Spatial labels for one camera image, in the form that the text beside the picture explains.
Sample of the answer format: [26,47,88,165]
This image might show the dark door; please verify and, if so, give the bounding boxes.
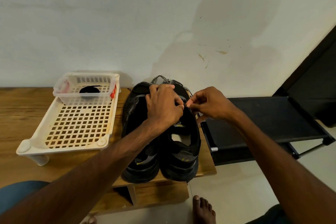
[273,24,336,127]

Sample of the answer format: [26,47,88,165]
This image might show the person's right forearm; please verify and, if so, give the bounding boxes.
[227,110,336,224]

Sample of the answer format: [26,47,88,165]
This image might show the person's left hand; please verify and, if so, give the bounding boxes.
[144,84,185,134]

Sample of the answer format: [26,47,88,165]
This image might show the person's right hand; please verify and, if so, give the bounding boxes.
[186,86,239,123]

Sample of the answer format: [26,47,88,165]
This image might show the large white plastic tray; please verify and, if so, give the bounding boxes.
[16,71,121,166]

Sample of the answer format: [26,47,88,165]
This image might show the black shoe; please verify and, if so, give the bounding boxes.
[159,84,202,182]
[121,81,161,183]

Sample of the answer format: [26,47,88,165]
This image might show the black shoelaces bundle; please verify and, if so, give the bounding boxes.
[79,86,102,95]

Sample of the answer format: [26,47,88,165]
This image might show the person's left forearm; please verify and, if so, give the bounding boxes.
[0,121,158,224]

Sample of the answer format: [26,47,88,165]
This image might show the small white plastic basket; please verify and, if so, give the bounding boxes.
[53,72,120,106]

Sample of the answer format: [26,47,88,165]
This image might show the black shoe rack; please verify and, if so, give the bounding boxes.
[199,96,336,167]

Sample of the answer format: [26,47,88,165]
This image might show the person's blue shorts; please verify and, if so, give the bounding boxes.
[0,180,295,224]

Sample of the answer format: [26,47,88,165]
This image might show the low wooden table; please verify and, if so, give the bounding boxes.
[0,87,217,217]

